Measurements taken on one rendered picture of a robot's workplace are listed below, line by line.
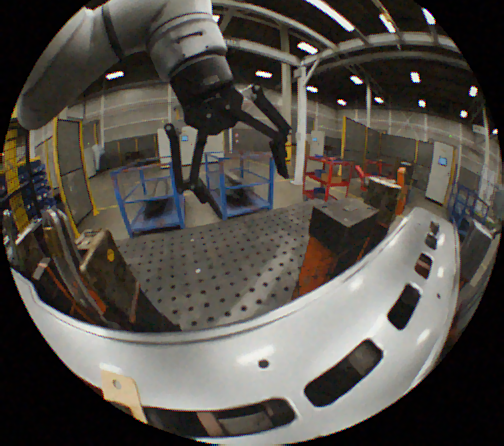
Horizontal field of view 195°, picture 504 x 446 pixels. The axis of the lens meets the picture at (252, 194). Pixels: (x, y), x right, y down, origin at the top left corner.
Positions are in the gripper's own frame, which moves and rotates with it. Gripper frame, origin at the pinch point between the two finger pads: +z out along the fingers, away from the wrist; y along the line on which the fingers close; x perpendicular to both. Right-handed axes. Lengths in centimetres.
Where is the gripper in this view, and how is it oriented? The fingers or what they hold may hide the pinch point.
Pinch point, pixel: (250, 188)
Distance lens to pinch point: 25.7
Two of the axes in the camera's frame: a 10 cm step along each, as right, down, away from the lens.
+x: -3.9, -4.9, 7.8
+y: 8.6, -4.9, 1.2
